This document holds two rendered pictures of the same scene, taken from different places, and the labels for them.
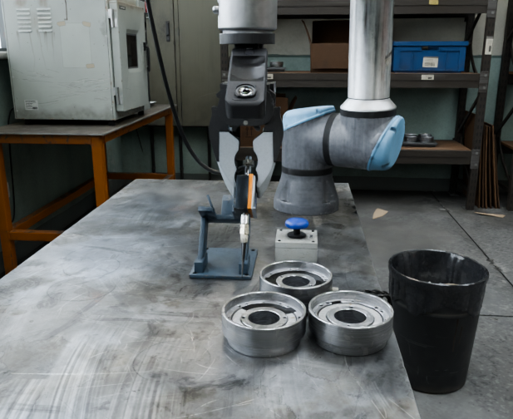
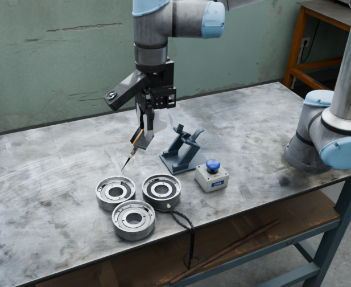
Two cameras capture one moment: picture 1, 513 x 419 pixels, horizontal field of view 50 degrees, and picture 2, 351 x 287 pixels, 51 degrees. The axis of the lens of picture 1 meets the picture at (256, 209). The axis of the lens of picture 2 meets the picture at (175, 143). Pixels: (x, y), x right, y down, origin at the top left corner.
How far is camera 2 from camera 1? 0.88 m
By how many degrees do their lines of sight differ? 56
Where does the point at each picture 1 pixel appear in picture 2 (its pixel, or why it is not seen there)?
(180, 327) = (111, 173)
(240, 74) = (123, 85)
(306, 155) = (303, 126)
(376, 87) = (340, 108)
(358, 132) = (319, 132)
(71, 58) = not seen: outside the picture
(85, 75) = not seen: outside the picture
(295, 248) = (201, 175)
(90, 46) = not seen: outside the picture
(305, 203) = (291, 156)
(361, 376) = (100, 239)
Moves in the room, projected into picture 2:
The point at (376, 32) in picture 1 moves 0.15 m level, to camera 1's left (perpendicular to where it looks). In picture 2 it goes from (350, 66) to (301, 44)
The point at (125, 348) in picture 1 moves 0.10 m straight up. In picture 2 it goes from (87, 167) to (83, 139)
